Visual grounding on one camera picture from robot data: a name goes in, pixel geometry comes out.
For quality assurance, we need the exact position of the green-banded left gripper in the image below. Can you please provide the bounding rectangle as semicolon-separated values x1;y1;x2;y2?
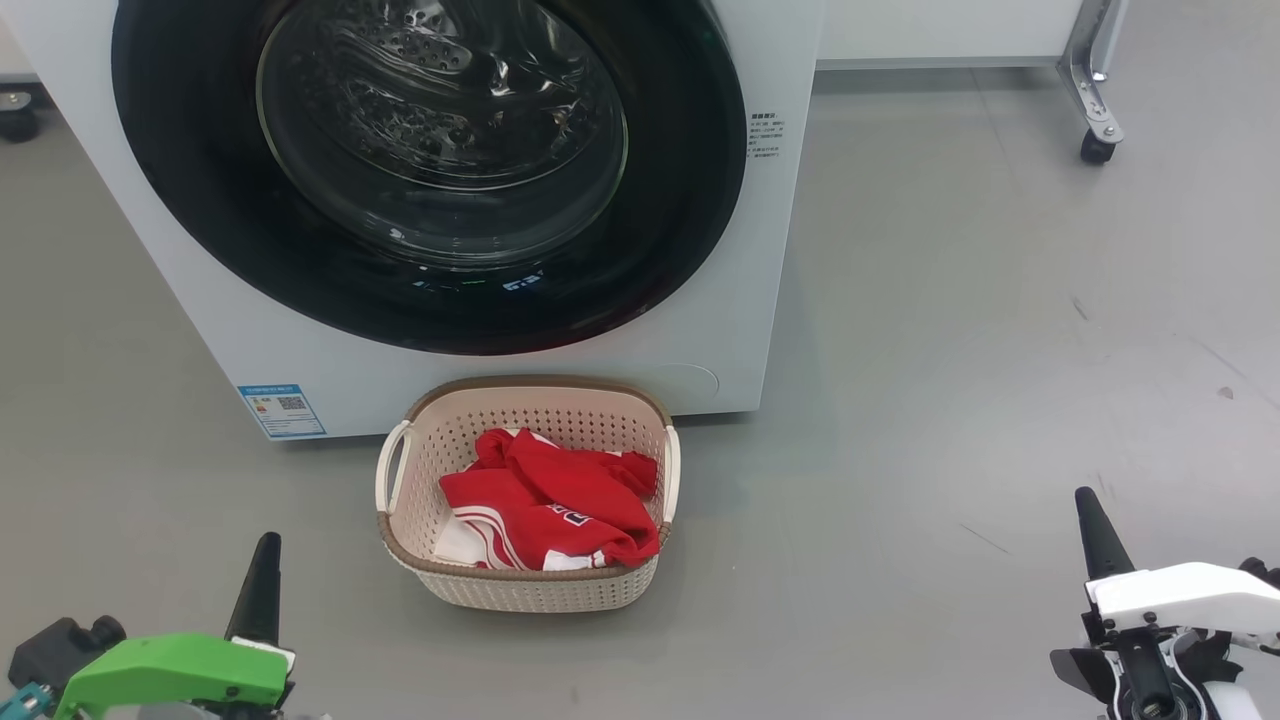
55;533;296;720

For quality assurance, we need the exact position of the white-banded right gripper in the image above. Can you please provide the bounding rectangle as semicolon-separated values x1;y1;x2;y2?
1050;487;1280;720

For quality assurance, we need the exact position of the red and white garment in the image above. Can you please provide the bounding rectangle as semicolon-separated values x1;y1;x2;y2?
433;427;663;573

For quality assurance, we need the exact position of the black round glass washer door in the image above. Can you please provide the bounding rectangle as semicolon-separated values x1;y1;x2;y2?
110;0;749;356

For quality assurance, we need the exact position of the cream perforated laundry basket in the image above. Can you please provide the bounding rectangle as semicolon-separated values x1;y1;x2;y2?
375;375;683;613

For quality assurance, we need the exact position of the white front-load washing machine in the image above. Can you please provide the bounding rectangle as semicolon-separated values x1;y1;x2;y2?
0;0;826;441

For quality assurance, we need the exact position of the blue energy label sticker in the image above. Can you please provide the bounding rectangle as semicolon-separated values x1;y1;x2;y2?
237;384;328;439

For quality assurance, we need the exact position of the teal left camera connector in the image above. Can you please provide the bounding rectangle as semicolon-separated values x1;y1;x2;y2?
0;683;51;720

